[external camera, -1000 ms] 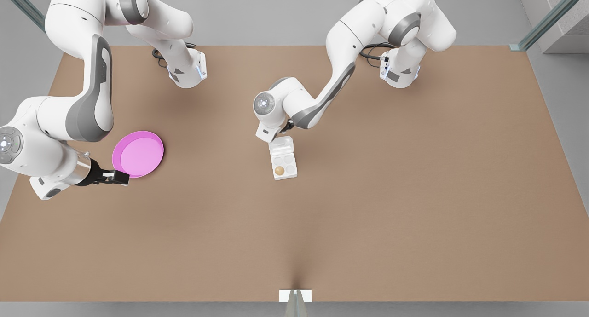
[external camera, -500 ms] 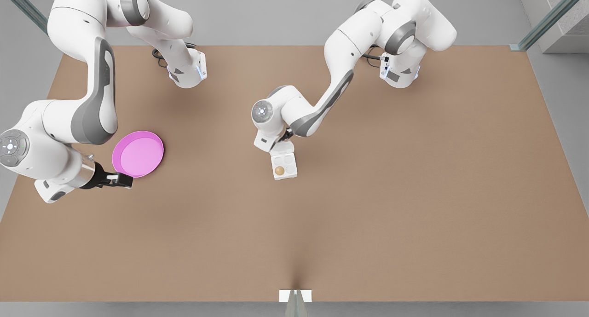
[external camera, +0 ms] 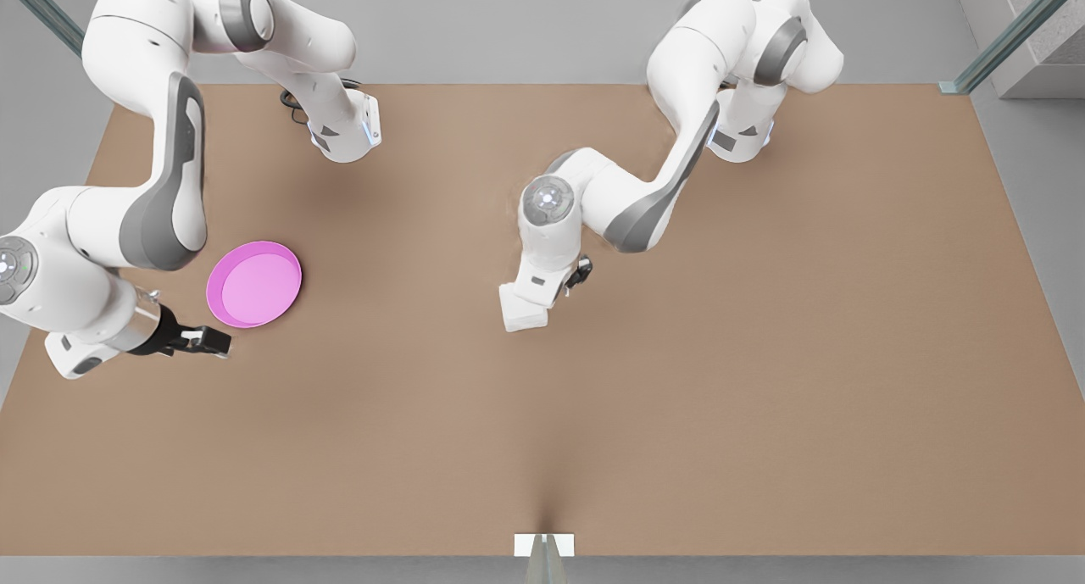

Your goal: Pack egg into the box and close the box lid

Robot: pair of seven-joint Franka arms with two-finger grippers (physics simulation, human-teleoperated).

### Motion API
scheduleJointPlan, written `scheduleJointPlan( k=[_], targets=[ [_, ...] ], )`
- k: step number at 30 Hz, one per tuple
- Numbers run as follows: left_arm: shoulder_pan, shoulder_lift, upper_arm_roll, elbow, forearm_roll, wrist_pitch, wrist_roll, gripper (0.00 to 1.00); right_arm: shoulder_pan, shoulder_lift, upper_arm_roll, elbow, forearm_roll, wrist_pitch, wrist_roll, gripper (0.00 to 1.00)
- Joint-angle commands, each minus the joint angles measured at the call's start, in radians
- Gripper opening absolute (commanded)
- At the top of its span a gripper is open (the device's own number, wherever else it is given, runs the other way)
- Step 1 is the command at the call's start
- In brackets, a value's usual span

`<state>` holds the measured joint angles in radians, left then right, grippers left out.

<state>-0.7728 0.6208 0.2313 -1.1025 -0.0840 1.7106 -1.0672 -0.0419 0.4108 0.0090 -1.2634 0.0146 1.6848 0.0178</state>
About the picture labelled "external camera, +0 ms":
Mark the silver frame post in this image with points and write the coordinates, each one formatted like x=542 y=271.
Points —
x=47 y=8
x=544 y=558
x=1013 y=33

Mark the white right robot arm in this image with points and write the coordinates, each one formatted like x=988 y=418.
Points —
x=161 y=211

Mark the pink round plate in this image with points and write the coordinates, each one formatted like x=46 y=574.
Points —
x=254 y=286

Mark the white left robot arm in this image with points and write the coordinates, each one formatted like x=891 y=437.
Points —
x=678 y=84

